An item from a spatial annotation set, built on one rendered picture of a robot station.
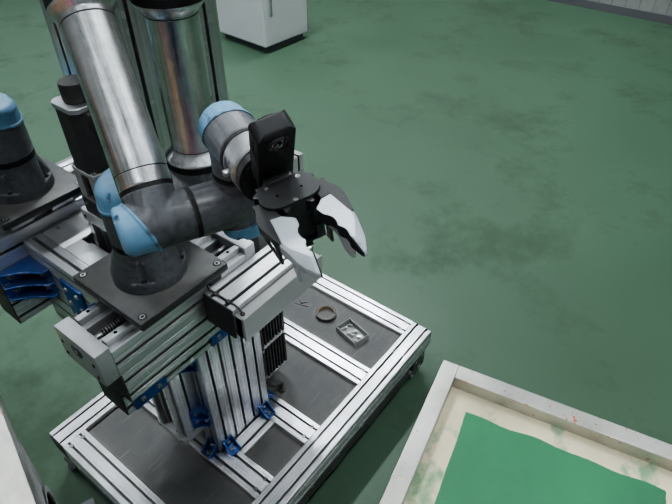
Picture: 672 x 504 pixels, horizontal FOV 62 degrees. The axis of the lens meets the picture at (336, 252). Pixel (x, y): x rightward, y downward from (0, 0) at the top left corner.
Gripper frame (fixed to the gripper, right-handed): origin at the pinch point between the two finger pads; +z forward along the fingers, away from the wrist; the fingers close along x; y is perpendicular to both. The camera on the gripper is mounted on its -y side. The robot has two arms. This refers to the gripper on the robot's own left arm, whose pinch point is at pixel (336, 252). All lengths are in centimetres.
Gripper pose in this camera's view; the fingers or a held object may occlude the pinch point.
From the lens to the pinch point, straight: 56.4
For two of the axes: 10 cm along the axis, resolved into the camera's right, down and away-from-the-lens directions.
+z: 4.8, 5.8, -6.6
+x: -8.7, 4.1, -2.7
